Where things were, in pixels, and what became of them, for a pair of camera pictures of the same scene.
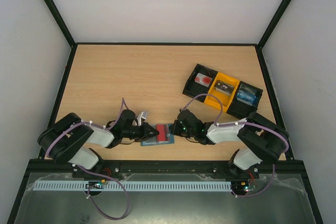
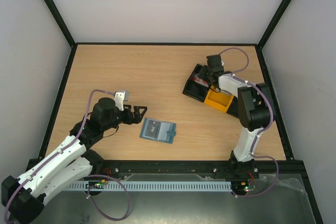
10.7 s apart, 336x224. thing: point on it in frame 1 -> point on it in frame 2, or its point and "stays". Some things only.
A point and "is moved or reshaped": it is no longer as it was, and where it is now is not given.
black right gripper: (176, 127) -> (205, 73)
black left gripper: (145, 135) -> (137, 118)
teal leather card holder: (164, 137) is moved or reshaped
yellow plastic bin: (224, 87) stays
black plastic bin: (199, 82) stays
